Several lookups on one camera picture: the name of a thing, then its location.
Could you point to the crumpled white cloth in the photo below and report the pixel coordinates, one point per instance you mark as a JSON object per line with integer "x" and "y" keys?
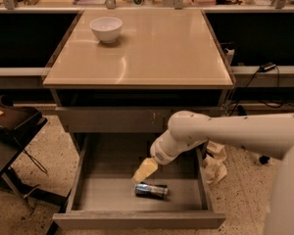
{"x": 214, "y": 167}

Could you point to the silver blue redbull can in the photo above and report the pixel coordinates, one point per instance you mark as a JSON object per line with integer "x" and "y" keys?
{"x": 151, "y": 191}

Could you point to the grey closed upper drawer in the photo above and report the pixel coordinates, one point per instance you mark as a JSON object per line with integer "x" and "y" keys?
{"x": 114, "y": 119}

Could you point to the black power adapter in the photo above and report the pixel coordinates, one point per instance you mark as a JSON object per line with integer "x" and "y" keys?
{"x": 266, "y": 67}

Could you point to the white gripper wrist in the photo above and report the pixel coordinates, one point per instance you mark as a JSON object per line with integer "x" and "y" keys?
{"x": 162, "y": 152}

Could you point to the white ceramic bowl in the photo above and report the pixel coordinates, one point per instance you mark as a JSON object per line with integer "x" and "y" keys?
{"x": 106, "y": 29}

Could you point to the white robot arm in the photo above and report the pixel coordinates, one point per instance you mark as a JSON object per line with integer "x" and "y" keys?
{"x": 269, "y": 135}

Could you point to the grey open middle drawer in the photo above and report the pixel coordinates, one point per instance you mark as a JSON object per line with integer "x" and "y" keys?
{"x": 103, "y": 195}

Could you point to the black tray side table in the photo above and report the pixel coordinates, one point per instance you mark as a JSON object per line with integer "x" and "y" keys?
{"x": 18, "y": 126}

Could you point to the black stand leg with wheel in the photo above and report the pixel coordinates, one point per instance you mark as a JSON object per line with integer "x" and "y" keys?
{"x": 264, "y": 160}

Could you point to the beige counter cabinet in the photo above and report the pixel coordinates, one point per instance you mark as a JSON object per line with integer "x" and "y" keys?
{"x": 159, "y": 48}

